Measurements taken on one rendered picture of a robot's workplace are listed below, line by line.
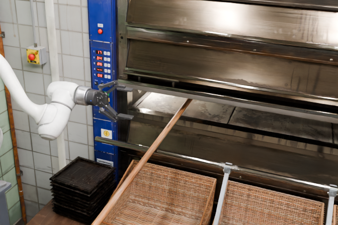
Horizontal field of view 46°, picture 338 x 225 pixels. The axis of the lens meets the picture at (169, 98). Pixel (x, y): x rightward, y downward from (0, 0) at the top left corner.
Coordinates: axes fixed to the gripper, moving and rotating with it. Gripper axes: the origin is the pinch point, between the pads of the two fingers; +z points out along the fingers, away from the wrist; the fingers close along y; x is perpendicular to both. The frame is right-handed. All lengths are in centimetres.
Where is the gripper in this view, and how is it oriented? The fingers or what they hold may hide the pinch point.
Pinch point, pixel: (130, 103)
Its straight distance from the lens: 179.7
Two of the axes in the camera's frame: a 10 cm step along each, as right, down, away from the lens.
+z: 9.5, 1.6, -2.8
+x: -3.2, 3.7, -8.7
